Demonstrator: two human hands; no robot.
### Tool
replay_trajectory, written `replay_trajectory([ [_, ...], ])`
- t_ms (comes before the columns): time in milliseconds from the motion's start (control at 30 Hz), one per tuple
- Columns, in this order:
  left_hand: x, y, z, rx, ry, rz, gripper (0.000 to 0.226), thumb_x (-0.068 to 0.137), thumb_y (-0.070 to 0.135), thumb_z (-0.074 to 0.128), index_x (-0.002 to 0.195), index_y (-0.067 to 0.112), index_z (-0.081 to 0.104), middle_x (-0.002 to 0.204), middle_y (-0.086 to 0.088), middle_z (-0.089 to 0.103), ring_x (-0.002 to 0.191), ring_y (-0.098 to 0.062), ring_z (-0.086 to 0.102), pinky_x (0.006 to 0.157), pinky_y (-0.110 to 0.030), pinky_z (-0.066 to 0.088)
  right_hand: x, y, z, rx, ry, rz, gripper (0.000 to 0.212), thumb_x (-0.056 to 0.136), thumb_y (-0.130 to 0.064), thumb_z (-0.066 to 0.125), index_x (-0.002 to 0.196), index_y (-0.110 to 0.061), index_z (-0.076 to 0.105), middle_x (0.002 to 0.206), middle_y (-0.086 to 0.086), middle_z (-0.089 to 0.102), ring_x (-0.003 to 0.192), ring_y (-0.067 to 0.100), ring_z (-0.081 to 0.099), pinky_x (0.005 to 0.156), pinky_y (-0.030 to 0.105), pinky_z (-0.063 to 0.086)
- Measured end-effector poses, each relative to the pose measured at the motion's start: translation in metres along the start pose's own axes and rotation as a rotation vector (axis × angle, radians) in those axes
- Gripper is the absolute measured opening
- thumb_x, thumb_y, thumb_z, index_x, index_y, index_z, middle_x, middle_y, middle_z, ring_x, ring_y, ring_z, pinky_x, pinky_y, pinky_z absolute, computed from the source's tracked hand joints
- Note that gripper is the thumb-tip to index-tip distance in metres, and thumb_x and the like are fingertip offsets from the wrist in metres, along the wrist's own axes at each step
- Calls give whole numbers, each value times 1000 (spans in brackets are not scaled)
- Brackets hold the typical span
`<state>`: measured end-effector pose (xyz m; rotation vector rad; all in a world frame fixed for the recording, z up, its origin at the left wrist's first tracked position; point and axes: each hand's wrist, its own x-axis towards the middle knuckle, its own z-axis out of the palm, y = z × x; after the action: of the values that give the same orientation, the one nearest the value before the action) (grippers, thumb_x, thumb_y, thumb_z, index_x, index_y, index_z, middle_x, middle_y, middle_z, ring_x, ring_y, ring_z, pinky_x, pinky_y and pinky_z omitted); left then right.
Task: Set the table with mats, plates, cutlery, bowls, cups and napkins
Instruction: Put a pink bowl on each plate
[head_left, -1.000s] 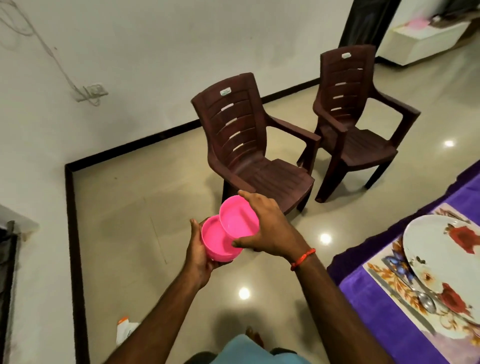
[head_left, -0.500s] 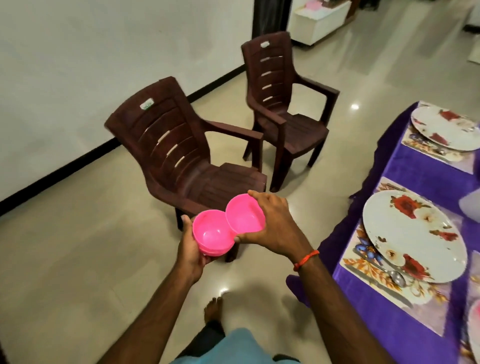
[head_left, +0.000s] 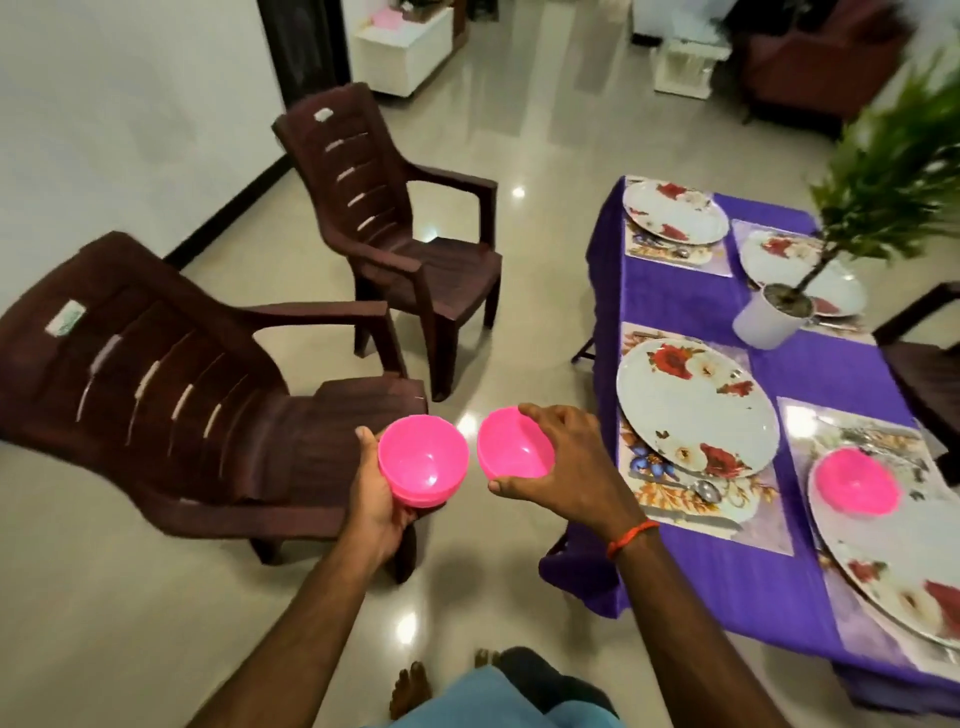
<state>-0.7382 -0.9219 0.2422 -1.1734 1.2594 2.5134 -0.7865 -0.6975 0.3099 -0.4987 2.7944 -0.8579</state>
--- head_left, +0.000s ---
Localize person's right forearm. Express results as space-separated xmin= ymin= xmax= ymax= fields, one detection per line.
xmin=607 ymin=525 xmax=791 ymax=728

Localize pink plastic bowl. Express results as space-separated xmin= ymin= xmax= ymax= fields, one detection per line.
xmin=477 ymin=405 xmax=558 ymax=483
xmin=811 ymin=447 xmax=905 ymax=521

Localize white floral plate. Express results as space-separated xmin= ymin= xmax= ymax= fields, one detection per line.
xmin=807 ymin=442 xmax=960 ymax=651
xmin=739 ymin=228 xmax=870 ymax=321
xmin=616 ymin=336 xmax=785 ymax=483
xmin=622 ymin=178 xmax=734 ymax=249

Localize person's left hand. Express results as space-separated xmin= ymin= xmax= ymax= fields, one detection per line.
xmin=340 ymin=426 xmax=425 ymax=572

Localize person's dark trousers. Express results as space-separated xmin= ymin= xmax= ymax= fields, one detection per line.
xmin=495 ymin=645 xmax=620 ymax=716

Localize white low cabinet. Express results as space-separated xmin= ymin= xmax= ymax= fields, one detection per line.
xmin=355 ymin=0 xmax=456 ymax=101

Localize person's left foot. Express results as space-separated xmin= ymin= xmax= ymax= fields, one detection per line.
xmin=388 ymin=660 xmax=435 ymax=723

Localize steel spoon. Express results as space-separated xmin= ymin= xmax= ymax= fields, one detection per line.
xmin=664 ymin=471 xmax=731 ymax=507
xmin=630 ymin=229 xmax=719 ymax=267

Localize steel table knife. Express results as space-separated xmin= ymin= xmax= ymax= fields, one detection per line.
xmin=636 ymin=501 xmax=747 ymax=533

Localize green plant in white pot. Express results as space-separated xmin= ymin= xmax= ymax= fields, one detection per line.
xmin=732 ymin=52 xmax=960 ymax=353

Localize brown armchair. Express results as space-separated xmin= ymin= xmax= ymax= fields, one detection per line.
xmin=745 ymin=0 xmax=920 ymax=131

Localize person's teal t-shirt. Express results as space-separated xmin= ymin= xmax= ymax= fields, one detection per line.
xmin=382 ymin=664 xmax=626 ymax=728

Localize red wrist thread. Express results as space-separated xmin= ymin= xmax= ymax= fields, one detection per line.
xmin=604 ymin=519 xmax=662 ymax=561

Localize purple tablecloth table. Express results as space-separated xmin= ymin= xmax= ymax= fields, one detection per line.
xmin=540 ymin=175 xmax=960 ymax=716

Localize white small table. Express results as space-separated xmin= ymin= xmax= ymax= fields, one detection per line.
xmin=652 ymin=12 xmax=734 ymax=104

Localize person's right hand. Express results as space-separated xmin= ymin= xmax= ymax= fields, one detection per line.
xmin=487 ymin=402 xmax=648 ymax=546

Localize person's left forearm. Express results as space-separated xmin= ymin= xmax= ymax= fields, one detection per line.
xmin=187 ymin=547 xmax=410 ymax=728

